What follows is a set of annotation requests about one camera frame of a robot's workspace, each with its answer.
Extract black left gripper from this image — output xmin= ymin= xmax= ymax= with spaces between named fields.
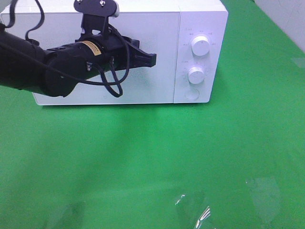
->
xmin=73 ymin=0 xmax=157 ymax=70

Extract round white door release button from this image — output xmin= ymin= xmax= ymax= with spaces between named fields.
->
xmin=185 ymin=89 xmax=200 ymax=101

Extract white microwave door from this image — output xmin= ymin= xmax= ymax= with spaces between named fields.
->
xmin=7 ymin=12 xmax=180 ymax=105

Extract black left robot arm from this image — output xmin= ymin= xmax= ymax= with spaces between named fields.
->
xmin=0 ymin=0 xmax=157 ymax=97

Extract white microwave oven body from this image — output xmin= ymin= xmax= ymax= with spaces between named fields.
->
xmin=0 ymin=0 xmax=228 ymax=104

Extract upper white microwave knob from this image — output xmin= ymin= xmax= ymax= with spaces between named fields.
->
xmin=191 ymin=35 xmax=210 ymax=56

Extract white microwave knob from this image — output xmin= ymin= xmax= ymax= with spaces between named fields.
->
xmin=188 ymin=67 xmax=205 ymax=84
xmin=191 ymin=35 xmax=210 ymax=56

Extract lower white microwave knob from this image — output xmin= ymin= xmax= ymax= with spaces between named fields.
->
xmin=188 ymin=67 xmax=205 ymax=84

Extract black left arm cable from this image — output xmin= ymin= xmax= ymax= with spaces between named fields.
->
xmin=0 ymin=0 xmax=131 ymax=98

